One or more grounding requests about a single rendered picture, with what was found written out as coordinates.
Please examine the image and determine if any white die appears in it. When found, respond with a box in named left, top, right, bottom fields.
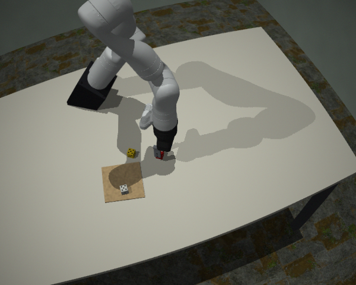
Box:
left=120, top=184, right=129, bottom=195

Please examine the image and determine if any yellow die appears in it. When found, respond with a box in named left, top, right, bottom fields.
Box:
left=127, top=148, right=136, bottom=159

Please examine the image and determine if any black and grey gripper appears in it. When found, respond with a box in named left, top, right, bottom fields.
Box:
left=139, top=103, right=178, bottom=158

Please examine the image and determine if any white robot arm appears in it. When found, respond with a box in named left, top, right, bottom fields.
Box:
left=78, top=0, right=180, bottom=121

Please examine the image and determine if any tan mat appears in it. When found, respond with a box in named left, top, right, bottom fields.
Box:
left=101, top=162, right=145, bottom=203

